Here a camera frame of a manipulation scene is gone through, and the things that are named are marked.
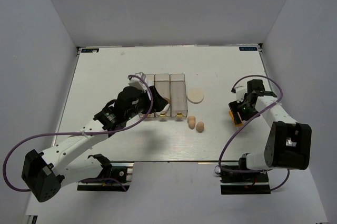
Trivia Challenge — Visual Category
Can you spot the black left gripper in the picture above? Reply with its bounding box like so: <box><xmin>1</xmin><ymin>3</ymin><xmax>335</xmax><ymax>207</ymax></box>
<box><xmin>125</xmin><ymin>85</ymin><xmax>168</xmax><ymax>120</ymax></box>

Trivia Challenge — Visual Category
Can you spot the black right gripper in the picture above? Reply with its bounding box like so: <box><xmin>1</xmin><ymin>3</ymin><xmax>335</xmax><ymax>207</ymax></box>
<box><xmin>228</xmin><ymin>98</ymin><xmax>260</xmax><ymax>125</ymax></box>

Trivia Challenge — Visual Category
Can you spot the orange sunscreen tube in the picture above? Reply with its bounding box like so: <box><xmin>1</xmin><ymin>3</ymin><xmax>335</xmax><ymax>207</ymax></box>
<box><xmin>229</xmin><ymin>111</ymin><xmax>243</xmax><ymax>127</ymax></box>

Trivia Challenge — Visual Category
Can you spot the beige gourd makeup sponge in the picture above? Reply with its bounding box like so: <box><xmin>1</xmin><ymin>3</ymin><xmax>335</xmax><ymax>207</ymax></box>
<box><xmin>187</xmin><ymin>116</ymin><xmax>196</xmax><ymax>129</ymax></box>

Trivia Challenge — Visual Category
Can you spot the beige egg makeup sponge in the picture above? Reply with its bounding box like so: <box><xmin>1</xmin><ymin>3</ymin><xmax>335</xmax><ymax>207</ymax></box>
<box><xmin>195</xmin><ymin>121</ymin><xmax>205</xmax><ymax>133</ymax></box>

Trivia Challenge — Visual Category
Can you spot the white bottle with brown cap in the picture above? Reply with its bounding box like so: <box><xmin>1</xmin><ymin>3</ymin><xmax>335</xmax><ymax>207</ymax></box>
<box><xmin>160</xmin><ymin>98</ymin><xmax>170</xmax><ymax>114</ymax></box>

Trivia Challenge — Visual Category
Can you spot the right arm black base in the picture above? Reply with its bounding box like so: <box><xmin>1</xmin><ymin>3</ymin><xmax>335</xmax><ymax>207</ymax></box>
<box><xmin>214</xmin><ymin>165</ymin><xmax>271</xmax><ymax>195</ymax></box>

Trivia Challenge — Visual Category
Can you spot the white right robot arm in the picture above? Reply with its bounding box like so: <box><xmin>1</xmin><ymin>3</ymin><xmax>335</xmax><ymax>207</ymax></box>
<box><xmin>229</xmin><ymin>79</ymin><xmax>312</xmax><ymax>181</ymax></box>

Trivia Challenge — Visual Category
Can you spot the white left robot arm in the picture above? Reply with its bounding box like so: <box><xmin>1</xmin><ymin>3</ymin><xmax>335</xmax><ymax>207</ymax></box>
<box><xmin>22</xmin><ymin>86</ymin><xmax>169</xmax><ymax>202</ymax></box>

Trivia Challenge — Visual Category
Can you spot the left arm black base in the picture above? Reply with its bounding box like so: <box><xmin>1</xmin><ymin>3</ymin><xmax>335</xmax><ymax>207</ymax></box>
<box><xmin>77</xmin><ymin>154</ymin><xmax>134</xmax><ymax>192</ymax></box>

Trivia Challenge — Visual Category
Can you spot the round beige makeup sponge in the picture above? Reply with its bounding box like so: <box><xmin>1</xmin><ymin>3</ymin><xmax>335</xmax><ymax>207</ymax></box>
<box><xmin>187</xmin><ymin>88</ymin><xmax>204</xmax><ymax>104</ymax></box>

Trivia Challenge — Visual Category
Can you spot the middle clear acrylic bin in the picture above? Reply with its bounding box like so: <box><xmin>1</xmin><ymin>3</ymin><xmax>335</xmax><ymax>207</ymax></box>
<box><xmin>155</xmin><ymin>74</ymin><xmax>171</xmax><ymax>118</ymax></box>

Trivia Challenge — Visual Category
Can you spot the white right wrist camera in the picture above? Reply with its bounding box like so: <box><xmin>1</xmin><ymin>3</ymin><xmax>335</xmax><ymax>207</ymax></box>
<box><xmin>231</xmin><ymin>85</ymin><xmax>247</xmax><ymax>103</ymax></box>

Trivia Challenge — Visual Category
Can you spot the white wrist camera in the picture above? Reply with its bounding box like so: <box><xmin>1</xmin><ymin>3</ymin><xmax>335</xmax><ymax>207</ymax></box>
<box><xmin>127</xmin><ymin>72</ymin><xmax>147</xmax><ymax>92</ymax></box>
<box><xmin>231</xmin><ymin>85</ymin><xmax>247</xmax><ymax>103</ymax></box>

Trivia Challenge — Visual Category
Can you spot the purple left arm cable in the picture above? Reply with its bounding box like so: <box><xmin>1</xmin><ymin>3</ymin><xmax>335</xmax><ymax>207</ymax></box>
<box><xmin>2</xmin><ymin>75</ymin><xmax>155</xmax><ymax>192</ymax></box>

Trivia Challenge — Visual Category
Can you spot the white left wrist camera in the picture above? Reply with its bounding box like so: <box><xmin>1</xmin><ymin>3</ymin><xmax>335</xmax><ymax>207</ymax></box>
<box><xmin>127</xmin><ymin>72</ymin><xmax>147</xmax><ymax>92</ymax></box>

